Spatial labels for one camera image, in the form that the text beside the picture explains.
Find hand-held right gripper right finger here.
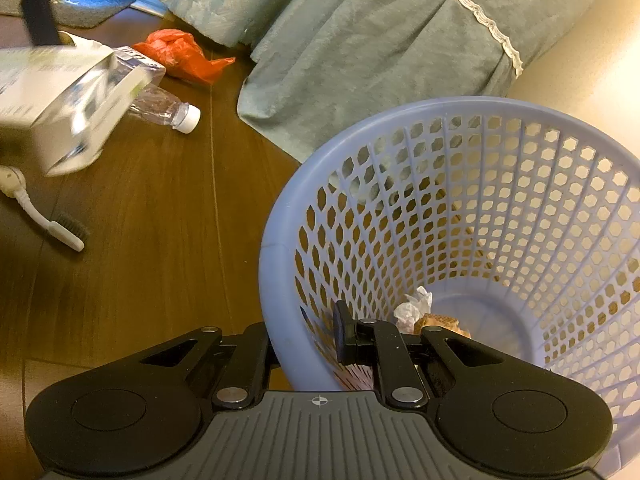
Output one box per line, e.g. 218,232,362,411
332,300,507,409

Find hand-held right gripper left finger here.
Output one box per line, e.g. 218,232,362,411
139,321,282,409

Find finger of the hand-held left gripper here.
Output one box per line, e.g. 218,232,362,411
0,0,68,49

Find white medicine box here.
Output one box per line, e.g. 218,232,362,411
0,42,167,177

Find white tissue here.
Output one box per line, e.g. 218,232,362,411
393,286,433,333

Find beige wrapper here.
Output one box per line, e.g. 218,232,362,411
414,312,473,340

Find lavender plastic mesh basket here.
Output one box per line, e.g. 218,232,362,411
258,96,640,480

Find clear plastic bottle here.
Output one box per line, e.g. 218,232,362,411
127,84,202,134

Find blue doormat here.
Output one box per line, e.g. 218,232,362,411
0,0,138,29

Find red plastic bag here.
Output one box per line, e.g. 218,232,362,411
132,29,237,86

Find white toothbrush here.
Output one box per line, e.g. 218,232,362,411
0,166,92,252

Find grey-green lace-trimmed bed skirt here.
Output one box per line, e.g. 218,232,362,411
236,0,631,165

